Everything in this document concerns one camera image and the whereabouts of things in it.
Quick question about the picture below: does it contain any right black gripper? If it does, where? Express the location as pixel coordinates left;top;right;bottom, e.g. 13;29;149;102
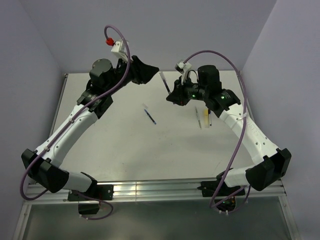
166;75;208;106

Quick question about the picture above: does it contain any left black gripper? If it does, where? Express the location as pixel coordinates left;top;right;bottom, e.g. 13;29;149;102
105;54;159;96

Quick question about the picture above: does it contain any yellow highlighter pen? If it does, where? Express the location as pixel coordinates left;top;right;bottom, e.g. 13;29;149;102
203;109;210;128

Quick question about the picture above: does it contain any thin white pen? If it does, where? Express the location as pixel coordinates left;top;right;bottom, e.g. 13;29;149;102
208;110;212;127

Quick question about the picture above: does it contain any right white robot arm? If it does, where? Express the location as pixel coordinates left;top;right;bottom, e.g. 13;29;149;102
166;64;292;195

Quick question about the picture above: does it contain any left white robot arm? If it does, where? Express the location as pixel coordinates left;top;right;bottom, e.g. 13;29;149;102
21;55;159;200

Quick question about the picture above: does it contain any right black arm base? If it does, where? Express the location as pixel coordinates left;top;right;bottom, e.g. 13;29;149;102
197;180;246;213

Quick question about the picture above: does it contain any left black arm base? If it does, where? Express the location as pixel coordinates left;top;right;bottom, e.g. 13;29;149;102
67;184;114;219

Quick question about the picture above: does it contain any blue barrel pen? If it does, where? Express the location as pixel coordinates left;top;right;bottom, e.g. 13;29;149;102
144;109;157;125

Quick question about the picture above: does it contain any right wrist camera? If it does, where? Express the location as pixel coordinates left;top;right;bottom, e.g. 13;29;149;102
174;60;192;85

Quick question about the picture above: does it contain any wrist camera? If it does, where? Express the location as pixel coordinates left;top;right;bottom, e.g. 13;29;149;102
105;37;129;63
174;60;192;85

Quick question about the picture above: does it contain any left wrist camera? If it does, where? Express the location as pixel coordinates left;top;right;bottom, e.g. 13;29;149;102
105;37;129;63

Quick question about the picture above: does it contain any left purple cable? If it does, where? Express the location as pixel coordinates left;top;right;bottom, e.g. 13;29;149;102
19;24;131;221

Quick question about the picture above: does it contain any purple cable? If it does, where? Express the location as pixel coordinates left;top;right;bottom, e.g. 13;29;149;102
19;24;131;221
183;50;252;214

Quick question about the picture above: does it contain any aluminium rail frame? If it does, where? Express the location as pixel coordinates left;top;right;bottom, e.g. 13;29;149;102
13;74;301;240

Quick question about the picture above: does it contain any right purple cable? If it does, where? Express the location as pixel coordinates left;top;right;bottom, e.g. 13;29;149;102
183;50;252;214

